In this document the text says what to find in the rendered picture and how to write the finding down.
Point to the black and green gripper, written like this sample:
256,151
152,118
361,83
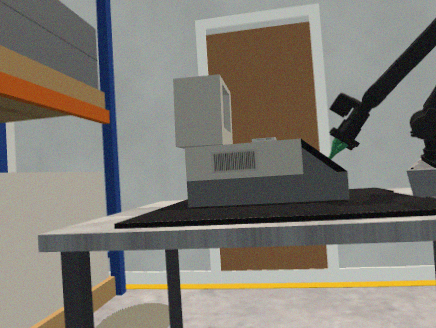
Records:
346,134

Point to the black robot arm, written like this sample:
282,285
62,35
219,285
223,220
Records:
422,122

